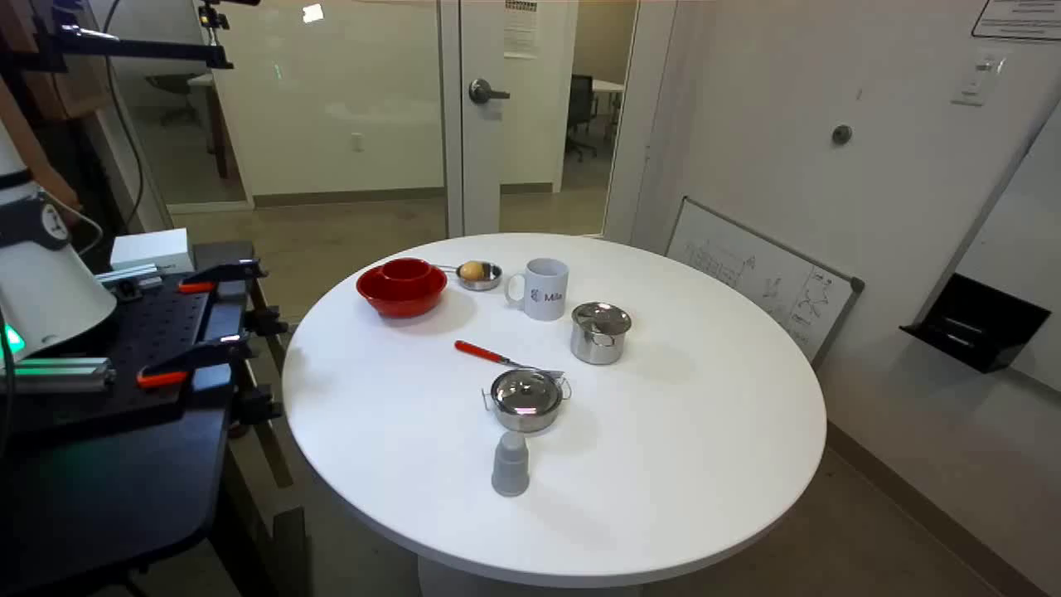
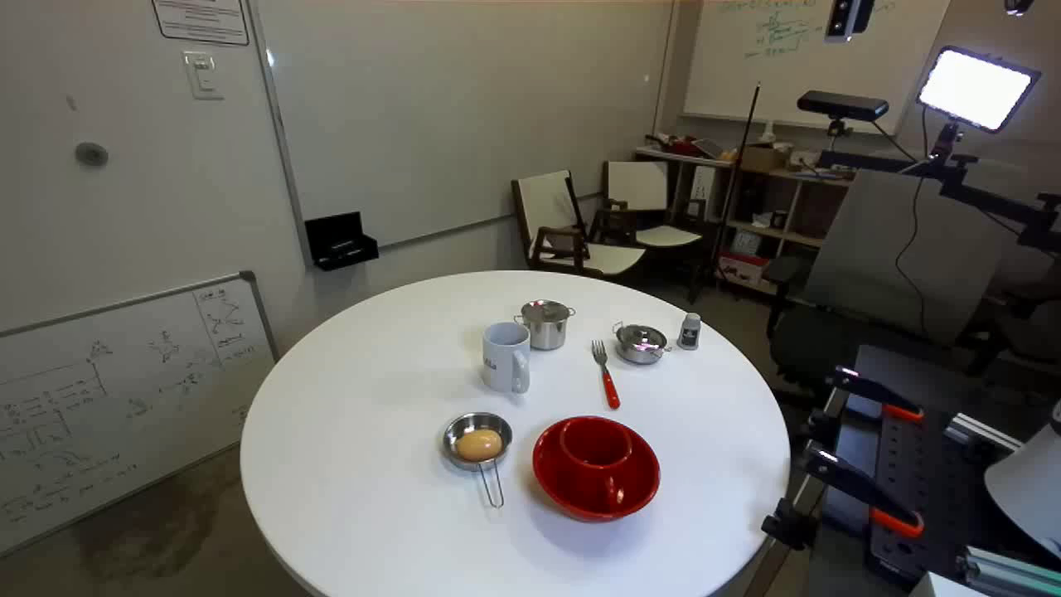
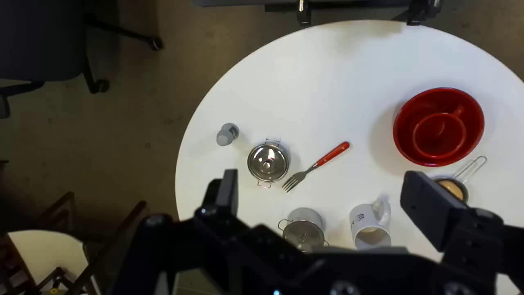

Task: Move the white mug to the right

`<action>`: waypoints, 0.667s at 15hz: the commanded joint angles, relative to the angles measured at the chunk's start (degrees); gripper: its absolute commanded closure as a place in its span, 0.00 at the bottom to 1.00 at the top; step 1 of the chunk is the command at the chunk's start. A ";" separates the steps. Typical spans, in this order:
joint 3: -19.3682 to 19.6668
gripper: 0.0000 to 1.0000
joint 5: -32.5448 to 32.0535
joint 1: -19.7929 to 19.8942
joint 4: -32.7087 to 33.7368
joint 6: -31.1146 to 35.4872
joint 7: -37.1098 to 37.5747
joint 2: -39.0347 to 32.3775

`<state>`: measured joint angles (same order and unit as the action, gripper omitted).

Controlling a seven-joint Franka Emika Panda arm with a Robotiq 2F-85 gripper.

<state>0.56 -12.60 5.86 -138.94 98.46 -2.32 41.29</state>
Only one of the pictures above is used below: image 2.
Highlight small grey shaker bottle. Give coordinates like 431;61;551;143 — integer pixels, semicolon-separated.
676;308;707;353

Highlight white cone-shaped device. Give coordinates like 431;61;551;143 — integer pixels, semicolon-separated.
982;402;1061;560

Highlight black marker tray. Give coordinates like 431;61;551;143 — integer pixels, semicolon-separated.
301;209;382;276

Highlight wooden shelf unit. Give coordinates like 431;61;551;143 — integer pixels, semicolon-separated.
634;139;857;301

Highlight orange-handled black clamp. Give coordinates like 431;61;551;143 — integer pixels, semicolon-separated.
804;444;928;544
822;364;928;430

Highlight whiteboard with green writing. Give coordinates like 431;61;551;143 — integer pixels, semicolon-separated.
681;0;955;137

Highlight bright led light panel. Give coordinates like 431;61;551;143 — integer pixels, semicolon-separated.
917;42;1044;137

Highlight large wall whiteboard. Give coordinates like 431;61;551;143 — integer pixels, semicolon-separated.
244;0;676;265

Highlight black bar camera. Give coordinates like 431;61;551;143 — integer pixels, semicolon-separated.
797;85;893;127

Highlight white mug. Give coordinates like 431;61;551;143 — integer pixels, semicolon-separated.
481;319;535;398

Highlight pale green metal bars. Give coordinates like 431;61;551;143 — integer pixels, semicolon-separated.
960;544;1061;597

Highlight white cushioned wooden chair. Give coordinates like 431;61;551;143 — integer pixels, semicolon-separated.
510;166;650;285
601;160;713;301

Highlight small steel strainer pan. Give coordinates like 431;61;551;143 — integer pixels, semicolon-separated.
440;411;517;515

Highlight black office chair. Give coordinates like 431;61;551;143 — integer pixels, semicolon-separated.
767;256;889;402

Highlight red bowl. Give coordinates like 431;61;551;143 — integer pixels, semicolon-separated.
532;416;664;524

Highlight paper wall sign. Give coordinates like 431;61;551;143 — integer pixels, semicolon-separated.
151;0;252;49

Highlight black perforated work table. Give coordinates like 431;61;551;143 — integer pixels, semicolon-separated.
760;342;1061;597

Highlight tan egg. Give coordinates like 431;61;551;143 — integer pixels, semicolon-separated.
456;427;508;463

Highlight steel cup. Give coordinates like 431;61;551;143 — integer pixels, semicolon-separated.
517;298;578;356

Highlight small leaning whiteboard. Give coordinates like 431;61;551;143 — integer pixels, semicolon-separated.
0;268;279;558

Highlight white wall switch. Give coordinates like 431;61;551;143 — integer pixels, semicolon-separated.
180;46;228;102

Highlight red spoon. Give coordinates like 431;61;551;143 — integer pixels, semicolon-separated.
587;339;625;416

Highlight grey flat panel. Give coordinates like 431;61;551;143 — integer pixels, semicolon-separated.
804;166;1016;347

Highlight small lidded steel pot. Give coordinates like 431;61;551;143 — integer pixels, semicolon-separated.
614;322;675;368

